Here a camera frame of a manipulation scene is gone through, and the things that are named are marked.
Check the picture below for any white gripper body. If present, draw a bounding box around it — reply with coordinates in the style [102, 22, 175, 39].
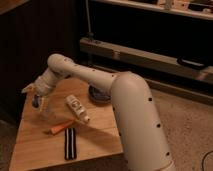
[34, 69, 59, 96]

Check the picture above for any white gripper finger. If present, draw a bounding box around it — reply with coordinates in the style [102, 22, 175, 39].
[21, 83, 35, 93]

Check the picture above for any black white striped eraser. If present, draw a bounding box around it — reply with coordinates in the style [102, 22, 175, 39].
[64, 128, 77, 160]

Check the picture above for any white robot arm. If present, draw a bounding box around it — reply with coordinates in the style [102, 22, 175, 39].
[22, 54, 176, 171]

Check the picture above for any clear plastic cup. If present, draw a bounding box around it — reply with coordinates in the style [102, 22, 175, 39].
[32, 95, 53, 118]

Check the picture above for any white tube bottle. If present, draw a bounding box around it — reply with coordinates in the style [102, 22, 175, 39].
[66, 95, 90, 123]

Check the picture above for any orange carrot toy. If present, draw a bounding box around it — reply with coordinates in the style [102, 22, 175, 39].
[45, 120, 74, 135]

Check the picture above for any dark round bowl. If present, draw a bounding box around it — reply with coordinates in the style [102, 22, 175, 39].
[88, 86, 111, 103]

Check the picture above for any metal vertical pole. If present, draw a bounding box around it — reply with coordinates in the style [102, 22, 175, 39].
[86, 0, 93, 41]

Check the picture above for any wooden shelf rail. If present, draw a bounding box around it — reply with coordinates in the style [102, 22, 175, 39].
[80, 37, 213, 84]

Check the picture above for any black handle on shelf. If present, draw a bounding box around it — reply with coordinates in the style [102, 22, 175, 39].
[177, 58, 208, 70]

